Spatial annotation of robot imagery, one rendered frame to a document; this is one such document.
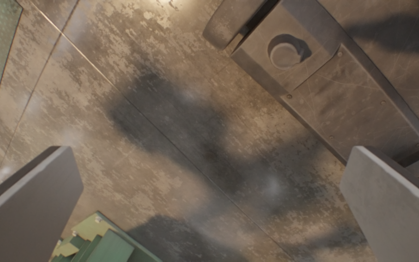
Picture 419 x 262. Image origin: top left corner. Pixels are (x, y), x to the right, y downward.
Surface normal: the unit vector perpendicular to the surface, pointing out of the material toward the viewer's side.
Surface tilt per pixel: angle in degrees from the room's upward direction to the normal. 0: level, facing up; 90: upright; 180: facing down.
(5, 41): 0
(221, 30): 31
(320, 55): 0
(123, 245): 90
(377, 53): 0
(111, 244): 90
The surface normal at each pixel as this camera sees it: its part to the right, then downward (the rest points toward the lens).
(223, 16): -0.45, 0.66
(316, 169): -0.25, 0.53
